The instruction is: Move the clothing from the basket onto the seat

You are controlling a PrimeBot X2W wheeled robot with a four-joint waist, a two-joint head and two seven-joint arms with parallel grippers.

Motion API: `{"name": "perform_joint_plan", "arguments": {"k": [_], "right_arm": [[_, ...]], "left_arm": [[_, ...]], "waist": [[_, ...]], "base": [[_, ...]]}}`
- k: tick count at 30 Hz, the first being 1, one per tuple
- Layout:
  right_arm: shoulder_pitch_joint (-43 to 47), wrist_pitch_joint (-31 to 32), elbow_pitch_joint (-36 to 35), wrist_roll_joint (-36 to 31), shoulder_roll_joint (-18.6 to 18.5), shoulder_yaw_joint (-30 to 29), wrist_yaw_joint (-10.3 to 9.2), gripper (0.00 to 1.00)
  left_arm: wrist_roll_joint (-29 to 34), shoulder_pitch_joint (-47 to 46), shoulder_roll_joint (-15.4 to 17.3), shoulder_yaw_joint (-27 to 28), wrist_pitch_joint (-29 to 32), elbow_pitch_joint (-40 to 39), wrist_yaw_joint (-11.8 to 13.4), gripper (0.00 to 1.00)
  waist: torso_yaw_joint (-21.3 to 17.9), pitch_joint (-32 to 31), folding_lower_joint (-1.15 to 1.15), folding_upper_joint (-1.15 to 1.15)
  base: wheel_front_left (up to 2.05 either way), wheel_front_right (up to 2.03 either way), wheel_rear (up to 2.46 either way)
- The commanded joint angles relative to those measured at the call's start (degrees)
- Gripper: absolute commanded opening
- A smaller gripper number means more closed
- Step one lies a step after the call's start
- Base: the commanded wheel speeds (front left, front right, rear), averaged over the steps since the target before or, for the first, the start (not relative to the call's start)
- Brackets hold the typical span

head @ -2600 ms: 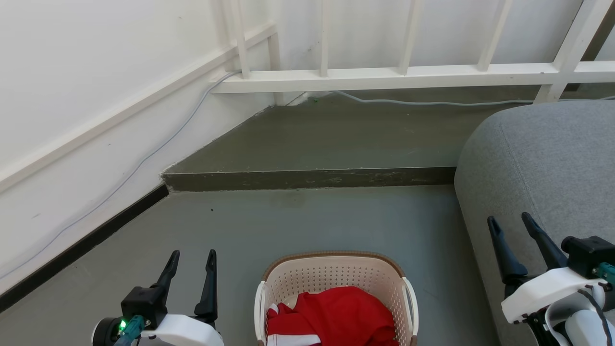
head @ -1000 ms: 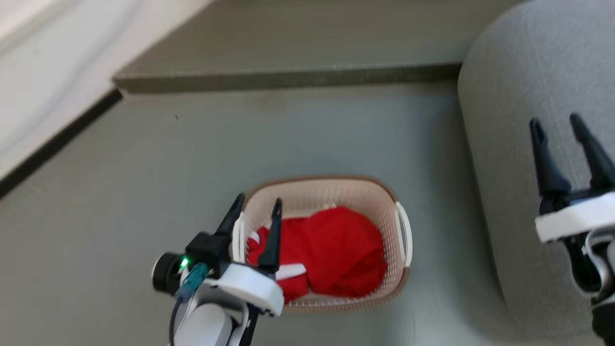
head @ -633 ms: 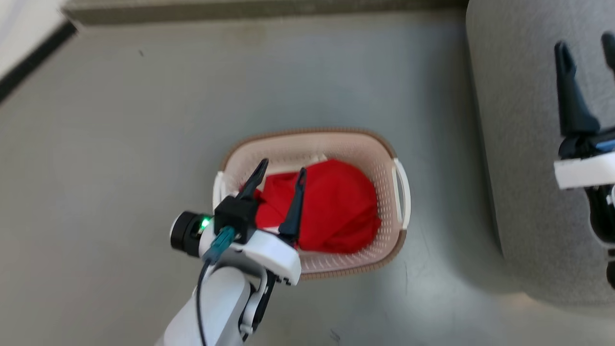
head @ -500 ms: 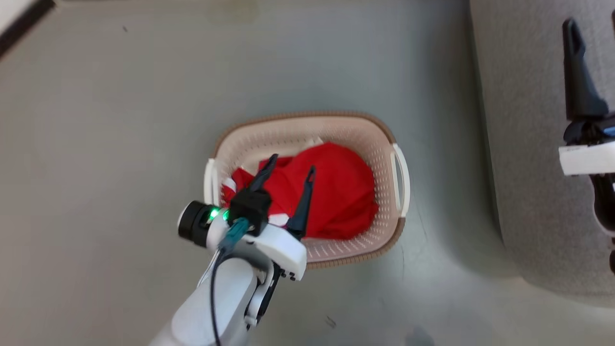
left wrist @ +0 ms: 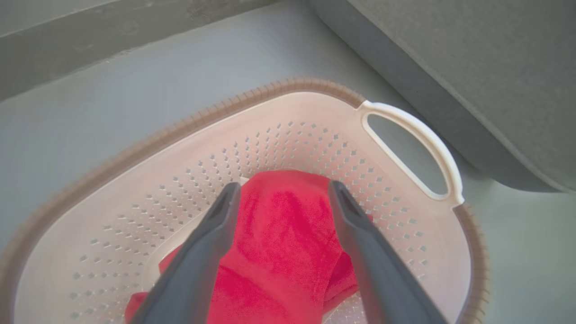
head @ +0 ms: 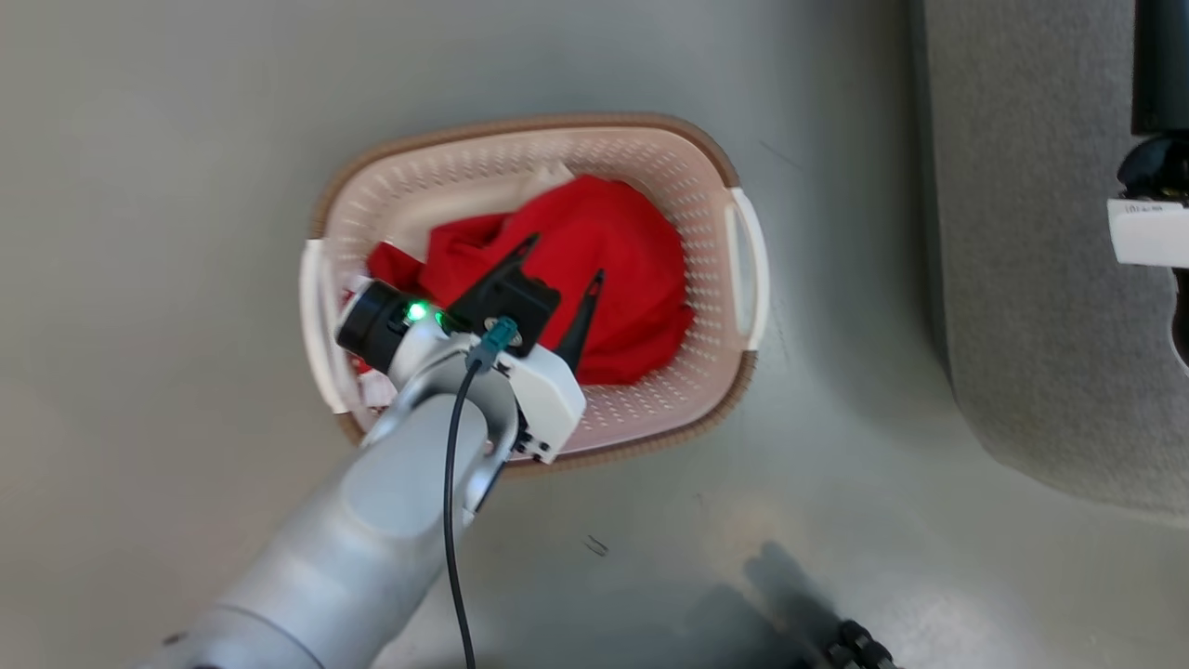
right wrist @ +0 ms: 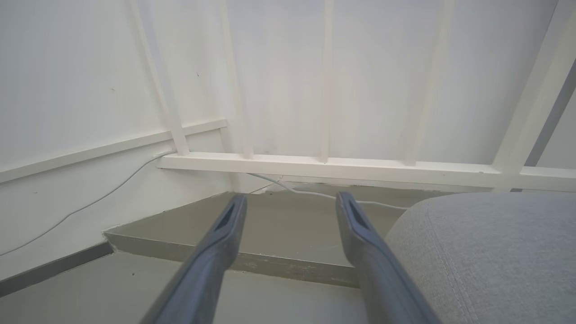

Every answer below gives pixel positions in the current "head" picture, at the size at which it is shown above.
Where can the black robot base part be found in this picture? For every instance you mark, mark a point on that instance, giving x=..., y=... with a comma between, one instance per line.
x=859, y=649

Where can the red garment with white cuffs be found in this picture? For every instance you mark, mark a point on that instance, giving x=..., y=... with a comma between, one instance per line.
x=613, y=269

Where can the black stand pole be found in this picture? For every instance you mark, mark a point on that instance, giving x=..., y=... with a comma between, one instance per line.
x=1161, y=65

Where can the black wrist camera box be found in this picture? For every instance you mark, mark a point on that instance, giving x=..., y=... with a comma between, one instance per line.
x=522, y=302

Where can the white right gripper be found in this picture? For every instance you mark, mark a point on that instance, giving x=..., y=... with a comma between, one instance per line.
x=548, y=400

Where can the white paper label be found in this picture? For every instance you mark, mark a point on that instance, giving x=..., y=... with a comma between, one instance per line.
x=1147, y=232

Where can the pink plastic laundry basket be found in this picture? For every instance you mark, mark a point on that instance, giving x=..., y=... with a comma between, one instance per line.
x=669, y=186

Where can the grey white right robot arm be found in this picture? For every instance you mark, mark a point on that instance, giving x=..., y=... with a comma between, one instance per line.
x=372, y=539

